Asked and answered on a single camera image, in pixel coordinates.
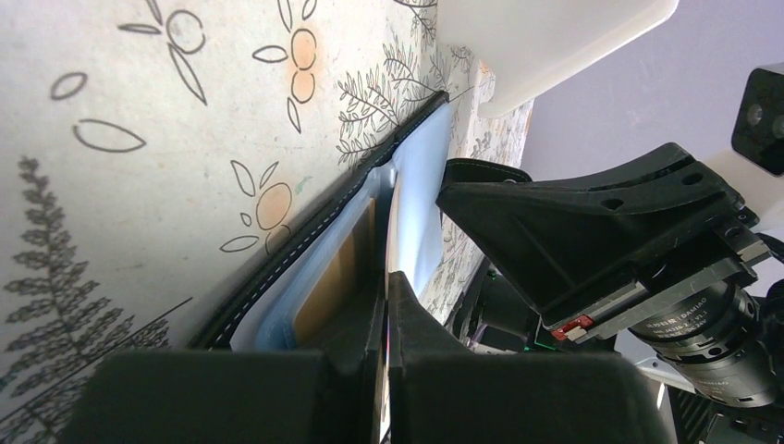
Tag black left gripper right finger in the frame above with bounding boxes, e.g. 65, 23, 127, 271
387, 271, 668, 443

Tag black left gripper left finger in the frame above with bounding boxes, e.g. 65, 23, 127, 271
58, 272, 384, 443

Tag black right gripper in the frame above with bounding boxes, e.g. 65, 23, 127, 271
437, 142, 783, 443

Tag gold VIP card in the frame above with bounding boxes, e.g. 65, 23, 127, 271
293, 198, 376, 346

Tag black leather card holder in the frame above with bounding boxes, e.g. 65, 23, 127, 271
189, 92, 451, 352

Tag floral patterned table mat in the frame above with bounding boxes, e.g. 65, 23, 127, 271
1, 1, 533, 443

